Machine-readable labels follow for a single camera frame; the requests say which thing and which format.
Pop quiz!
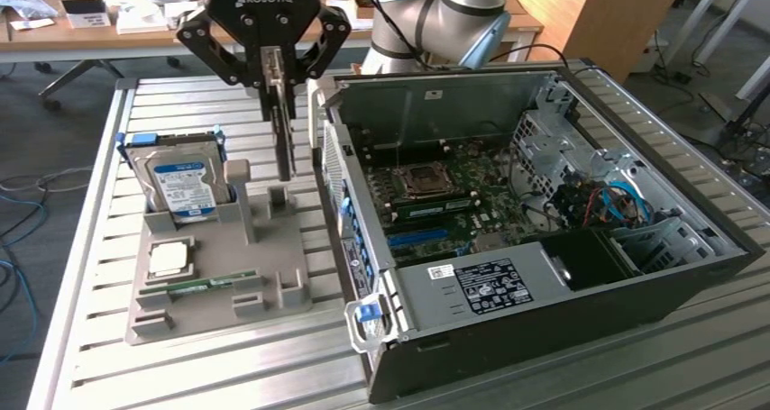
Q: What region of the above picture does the hard disk with blue caddy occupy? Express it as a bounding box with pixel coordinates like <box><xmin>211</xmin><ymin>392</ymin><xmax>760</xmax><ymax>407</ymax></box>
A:
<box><xmin>113</xmin><ymin>128</ymin><xmax>228</xmax><ymax>225</ymax></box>

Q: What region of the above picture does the black cable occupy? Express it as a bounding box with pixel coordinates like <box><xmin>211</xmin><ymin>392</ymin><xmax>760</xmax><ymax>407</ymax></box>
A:
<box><xmin>490</xmin><ymin>42</ymin><xmax>596</xmax><ymax>76</ymax></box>

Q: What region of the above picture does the white desk frame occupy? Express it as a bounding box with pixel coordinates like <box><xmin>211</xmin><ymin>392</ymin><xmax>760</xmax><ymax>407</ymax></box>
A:
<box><xmin>660</xmin><ymin>0</ymin><xmax>770</xmax><ymax>68</ymax></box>

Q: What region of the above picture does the blue expansion slot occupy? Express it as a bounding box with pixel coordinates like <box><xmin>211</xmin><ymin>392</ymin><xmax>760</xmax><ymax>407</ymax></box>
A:
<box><xmin>384</xmin><ymin>227</ymin><xmax>450</xmax><ymax>249</ymax></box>

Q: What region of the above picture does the wooden cabinet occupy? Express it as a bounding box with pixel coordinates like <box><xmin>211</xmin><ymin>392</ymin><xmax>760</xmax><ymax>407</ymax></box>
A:
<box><xmin>502</xmin><ymin>0</ymin><xmax>690</xmax><ymax>85</ymax></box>

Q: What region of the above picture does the grey power supply unit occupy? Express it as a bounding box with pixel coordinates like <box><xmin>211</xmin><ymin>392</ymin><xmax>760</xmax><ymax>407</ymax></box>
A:
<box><xmin>393</xmin><ymin>241</ymin><xmax>570</xmax><ymax>333</ymax></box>

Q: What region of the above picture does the grey floor stand base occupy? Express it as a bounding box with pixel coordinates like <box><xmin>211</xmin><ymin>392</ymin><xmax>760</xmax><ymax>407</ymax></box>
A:
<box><xmin>696</xmin><ymin>89</ymin><xmax>747</xmax><ymax>148</ymax></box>

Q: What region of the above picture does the slotted grey disk bay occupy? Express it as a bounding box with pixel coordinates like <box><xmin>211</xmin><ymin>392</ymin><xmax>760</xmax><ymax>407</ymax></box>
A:
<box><xmin>606</xmin><ymin>215</ymin><xmax>732</xmax><ymax>276</ymax></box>

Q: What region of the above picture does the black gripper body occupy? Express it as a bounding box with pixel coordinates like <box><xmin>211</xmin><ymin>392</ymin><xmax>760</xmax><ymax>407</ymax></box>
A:
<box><xmin>201</xmin><ymin>0</ymin><xmax>320</xmax><ymax>62</ymax></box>

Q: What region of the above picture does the black graphics card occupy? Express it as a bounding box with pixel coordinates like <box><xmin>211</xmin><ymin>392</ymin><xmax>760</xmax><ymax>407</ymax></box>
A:
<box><xmin>261</xmin><ymin>44</ymin><xmax>300</xmax><ymax>182</ymax></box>

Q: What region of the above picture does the white box with black top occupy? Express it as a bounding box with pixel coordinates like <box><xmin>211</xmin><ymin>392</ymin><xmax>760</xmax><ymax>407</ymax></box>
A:
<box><xmin>59</xmin><ymin>0</ymin><xmax>113</xmax><ymax>30</ymax></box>

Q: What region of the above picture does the black open PC case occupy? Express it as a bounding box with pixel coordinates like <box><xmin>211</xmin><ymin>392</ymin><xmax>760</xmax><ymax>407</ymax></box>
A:
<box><xmin>305</xmin><ymin>65</ymin><xmax>766</xmax><ymax>405</ymax></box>

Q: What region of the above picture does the white flat box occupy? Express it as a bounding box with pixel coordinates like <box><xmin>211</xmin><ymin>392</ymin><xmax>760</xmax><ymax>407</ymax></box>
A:
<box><xmin>115</xmin><ymin>11</ymin><xmax>169</xmax><ymax>35</ymax></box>

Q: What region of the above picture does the wooden desk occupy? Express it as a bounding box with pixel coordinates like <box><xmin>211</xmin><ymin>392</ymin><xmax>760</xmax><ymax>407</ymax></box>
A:
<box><xmin>0</xmin><ymin>0</ymin><xmax>543</xmax><ymax>76</ymax></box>

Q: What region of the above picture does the blue floor cable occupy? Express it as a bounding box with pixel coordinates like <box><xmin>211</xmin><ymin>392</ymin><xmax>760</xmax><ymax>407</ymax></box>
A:
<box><xmin>0</xmin><ymin>193</ymin><xmax>47</xmax><ymax>366</ymax></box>

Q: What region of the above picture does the green RAM stick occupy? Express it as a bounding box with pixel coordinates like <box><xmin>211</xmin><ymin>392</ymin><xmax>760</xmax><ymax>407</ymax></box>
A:
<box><xmin>141</xmin><ymin>269</ymin><xmax>257</xmax><ymax>296</ymax></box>
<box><xmin>396</xmin><ymin>197</ymin><xmax>476</xmax><ymax>220</ymax></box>

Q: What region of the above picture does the grey parts rack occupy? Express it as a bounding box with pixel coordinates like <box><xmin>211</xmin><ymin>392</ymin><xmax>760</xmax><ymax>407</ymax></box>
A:
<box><xmin>124</xmin><ymin>157</ymin><xmax>313</xmax><ymax>347</ymax></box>

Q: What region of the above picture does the white round cup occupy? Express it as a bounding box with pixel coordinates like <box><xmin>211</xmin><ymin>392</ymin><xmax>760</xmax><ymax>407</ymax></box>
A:
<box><xmin>123</xmin><ymin>0</ymin><xmax>164</xmax><ymax>23</ymax></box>

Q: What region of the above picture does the white cube box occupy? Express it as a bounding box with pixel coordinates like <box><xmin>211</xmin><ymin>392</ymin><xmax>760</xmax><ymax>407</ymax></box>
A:
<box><xmin>163</xmin><ymin>0</ymin><xmax>203</xmax><ymax>29</ymax></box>

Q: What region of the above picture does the silver CPU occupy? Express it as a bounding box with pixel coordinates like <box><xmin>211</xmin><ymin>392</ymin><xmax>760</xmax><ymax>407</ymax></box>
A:
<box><xmin>147</xmin><ymin>241</ymin><xmax>192</xmax><ymax>278</ymax></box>

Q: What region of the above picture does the blue disk wire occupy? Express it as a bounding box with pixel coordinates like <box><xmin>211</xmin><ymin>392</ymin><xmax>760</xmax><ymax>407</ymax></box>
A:
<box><xmin>600</xmin><ymin>182</ymin><xmax>656</xmax><ymax>224</ymax></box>

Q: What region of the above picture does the CPU socket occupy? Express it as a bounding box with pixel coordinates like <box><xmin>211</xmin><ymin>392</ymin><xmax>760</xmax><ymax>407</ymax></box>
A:
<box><xmin>393</xmin><ymin>161</ymin><xmax>452</xmax><ymax>199</ymax></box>

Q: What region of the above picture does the white card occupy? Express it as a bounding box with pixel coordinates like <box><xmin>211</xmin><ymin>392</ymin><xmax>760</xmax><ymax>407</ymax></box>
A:
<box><xmin>8</xmin><ymin>17</ymin><xmax>56</xmax><ymax>32</ymax></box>

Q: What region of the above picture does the perforated grey disk bay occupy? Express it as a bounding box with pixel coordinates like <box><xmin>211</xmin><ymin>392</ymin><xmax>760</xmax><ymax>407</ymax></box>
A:
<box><xmin>510</xmin><ymin>107</ymin><xmax>603</xmax><ymax>204</ymax></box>

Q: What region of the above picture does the grey floor cable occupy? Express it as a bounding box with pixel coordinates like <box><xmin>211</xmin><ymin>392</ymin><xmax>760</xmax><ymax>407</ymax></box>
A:
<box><xmin>0</xmin><ymin>166</ymin><xmax>92</xmax><ymax>195</ymax></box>

